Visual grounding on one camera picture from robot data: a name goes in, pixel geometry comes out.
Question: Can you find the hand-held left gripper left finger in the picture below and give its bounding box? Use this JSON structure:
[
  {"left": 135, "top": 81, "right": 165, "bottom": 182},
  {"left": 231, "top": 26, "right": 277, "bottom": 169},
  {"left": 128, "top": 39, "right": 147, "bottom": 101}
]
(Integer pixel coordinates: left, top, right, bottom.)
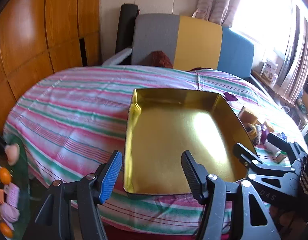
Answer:
[{"left": 23, "top": 150, "right": 123, "bottom": 240}]

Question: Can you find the pink round toy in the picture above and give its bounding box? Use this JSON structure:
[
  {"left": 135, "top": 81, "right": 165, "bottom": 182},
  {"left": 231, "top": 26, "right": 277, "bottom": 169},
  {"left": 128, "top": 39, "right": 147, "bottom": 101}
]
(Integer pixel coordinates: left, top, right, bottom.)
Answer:
[{"left": 0, "top": 203, "right": 20, "bottom": 223}]

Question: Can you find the wooden shelf unit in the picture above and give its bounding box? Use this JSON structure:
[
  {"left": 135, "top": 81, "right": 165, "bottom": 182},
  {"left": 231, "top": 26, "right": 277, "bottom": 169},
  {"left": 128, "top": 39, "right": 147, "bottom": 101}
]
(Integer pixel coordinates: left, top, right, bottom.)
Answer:
[{"left": 294, "top": 87, "right": 308, "bottom": 123}]

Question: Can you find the dark red cloth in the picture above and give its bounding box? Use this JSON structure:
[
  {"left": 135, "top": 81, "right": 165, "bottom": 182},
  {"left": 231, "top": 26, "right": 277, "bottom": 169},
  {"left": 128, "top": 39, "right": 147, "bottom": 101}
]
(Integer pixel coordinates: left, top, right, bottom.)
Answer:
[{"left": 144, "top": 51, "right": 174, "bottom": 68}]

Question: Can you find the pink floral curtain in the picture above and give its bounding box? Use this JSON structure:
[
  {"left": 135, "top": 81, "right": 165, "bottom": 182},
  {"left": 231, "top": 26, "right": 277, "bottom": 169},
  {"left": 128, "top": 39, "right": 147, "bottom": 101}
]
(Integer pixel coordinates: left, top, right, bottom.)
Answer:
[{"left": 195, "top": 0, "right": 245, "bottom": 27}]

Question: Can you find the wooden side desk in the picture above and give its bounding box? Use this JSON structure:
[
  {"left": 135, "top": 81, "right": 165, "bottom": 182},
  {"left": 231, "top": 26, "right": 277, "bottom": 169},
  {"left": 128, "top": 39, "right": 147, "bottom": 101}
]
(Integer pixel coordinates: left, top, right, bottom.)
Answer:
[{"left": 251, "top": 69, "right": 308, "bottom": 125}]

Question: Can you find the gold tin tray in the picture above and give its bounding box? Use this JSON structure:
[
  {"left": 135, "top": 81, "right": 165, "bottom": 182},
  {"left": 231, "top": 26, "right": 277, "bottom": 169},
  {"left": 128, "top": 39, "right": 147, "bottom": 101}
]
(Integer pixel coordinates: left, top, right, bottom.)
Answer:
[{"left": 123, "top": 88, "right": 259, "bottom": 195}]

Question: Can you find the pink ribbed block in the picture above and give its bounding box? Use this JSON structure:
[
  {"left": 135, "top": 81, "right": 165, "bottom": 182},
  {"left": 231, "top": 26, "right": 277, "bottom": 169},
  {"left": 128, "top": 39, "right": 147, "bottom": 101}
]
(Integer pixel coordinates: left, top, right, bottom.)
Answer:
[{"left": 5, "top": 183, "right": 20, "bottom": 208}]

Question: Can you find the grey yellow blue sofa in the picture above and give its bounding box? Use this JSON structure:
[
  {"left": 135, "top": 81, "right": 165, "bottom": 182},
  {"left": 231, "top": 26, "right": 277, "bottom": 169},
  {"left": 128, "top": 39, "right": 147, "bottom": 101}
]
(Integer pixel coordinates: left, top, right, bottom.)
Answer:
[{"left": 103, "top": 13, "right": 267, "bottom": 92}]

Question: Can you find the window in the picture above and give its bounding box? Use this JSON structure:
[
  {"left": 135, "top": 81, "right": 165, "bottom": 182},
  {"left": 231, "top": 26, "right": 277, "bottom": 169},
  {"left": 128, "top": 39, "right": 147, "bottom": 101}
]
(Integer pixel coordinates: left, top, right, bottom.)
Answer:
[{"left": 231, "top": 0, "right": 302, "bottom": 55}]

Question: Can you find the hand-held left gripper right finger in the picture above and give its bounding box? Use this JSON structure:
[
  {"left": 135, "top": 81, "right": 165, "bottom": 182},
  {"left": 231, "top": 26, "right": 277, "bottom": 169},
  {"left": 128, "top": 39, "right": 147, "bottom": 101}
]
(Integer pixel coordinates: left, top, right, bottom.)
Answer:
[{"left": 181, "top": 151, "right": 282, "bottom": 240}]

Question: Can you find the wooden wardrobe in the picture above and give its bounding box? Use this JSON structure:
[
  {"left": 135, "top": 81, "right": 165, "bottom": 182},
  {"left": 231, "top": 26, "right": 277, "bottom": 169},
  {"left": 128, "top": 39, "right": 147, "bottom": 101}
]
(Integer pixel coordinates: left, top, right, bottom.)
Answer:
[{"left": 0, "top": 0, "right": 102, "bottom": 128}]

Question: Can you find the white printed carton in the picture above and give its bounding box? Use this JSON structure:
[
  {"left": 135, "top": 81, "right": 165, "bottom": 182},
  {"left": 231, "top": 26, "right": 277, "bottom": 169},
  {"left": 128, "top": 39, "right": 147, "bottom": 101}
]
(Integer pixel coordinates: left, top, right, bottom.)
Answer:
[{"left": 260, "top": 59, "right": 279, "bottom": 80}]

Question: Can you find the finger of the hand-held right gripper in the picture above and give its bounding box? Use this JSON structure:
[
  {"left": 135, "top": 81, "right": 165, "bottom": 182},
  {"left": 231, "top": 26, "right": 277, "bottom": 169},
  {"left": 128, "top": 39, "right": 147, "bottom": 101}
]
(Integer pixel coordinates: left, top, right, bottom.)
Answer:
[
  {"left": 268, "top": 133, "right": 307, "bottom": 160},
  {"left": 233, "top": 143, "right": 300, "bottom": 203}
]

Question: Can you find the striped curtain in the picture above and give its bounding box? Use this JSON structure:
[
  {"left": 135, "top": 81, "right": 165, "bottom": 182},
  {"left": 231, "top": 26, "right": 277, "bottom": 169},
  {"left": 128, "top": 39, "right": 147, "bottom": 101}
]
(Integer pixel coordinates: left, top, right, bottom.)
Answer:
[{"left": 276, "top": 0, "right": 308, "bottom": 103}]

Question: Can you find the striped table cloth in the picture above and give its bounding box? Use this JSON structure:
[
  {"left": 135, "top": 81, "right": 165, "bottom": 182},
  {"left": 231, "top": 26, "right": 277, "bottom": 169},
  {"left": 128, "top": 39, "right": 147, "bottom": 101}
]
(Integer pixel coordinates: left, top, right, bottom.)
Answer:
[{"left": 3, "top": 65, "right": 307, "bottom": 230}]

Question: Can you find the pink heart-shaped toy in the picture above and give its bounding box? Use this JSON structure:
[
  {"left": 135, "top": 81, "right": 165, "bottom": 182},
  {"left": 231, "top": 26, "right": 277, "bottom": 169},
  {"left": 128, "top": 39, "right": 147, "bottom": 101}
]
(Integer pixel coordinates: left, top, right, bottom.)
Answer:
[{"left": 4, "top": 143, "right": 20, "bottom": 165}]

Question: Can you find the black rolled mat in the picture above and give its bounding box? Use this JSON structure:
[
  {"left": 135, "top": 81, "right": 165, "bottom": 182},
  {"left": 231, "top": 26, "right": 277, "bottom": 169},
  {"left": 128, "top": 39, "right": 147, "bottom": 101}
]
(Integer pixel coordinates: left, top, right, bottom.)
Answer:
[{"left": 115, "top": 4, "right": 139, "bottom": 55}]

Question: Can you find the orange ball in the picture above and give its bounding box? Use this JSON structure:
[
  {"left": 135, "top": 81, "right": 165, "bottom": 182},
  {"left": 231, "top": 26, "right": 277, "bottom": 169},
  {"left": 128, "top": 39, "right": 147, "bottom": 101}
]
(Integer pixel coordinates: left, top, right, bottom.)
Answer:
[
  {"left": 0, "top": 222, "right": 14, "bottom": 238},
  {"left": 0, "top": 167, "right": 12, "bottom": 184}
]

